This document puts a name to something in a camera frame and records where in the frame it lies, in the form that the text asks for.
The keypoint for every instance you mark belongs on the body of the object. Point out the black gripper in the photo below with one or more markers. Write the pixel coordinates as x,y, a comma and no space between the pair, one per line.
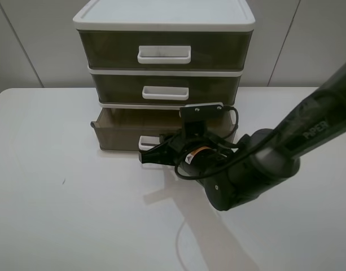
200,158

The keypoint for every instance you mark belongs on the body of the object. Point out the smoky bottom drawer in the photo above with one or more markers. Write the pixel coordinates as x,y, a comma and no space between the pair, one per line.
129,129

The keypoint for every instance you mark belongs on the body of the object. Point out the smoky drawer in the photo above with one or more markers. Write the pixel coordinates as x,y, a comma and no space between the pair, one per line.
128,88
129,129
220,51

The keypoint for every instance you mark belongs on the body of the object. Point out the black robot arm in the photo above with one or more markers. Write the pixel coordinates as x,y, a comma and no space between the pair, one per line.
235,174

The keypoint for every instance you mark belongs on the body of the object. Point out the smoky middle drawer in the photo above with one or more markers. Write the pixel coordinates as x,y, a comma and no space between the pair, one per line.
128,88

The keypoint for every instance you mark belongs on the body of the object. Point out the smoky top drawer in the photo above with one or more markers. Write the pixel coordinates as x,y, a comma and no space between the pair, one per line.
220,51

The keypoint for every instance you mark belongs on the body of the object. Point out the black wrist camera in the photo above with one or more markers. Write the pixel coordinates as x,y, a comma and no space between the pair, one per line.
195,116

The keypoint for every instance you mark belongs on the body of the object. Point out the white drawer cabinet frame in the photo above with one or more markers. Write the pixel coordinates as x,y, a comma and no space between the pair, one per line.
164,16

